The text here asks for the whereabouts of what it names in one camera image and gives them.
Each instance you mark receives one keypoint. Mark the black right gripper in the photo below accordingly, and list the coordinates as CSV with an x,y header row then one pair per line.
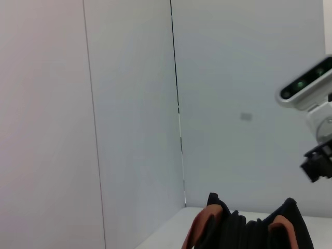
x,y
323,150

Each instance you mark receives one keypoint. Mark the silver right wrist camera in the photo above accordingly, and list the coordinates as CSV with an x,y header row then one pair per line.
x,y
303,85

